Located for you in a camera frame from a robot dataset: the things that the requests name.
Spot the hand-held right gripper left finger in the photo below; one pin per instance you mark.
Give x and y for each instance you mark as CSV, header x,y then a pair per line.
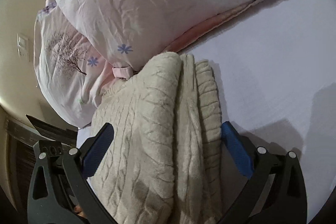
x,y
97,147

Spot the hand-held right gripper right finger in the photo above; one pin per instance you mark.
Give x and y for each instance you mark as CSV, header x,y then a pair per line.
x,y
236,150

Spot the beige plush blanket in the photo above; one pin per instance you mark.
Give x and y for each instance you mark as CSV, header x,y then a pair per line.
x,y
157,134

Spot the white tree-print pillow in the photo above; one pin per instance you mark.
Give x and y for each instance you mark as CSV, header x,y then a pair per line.
x,y
68,69

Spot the dark wooden bed frame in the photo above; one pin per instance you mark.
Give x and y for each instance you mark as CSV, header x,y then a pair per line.
x,y
29,140

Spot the white wall switch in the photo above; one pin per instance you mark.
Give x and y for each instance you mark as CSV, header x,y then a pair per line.
x,y
23,45

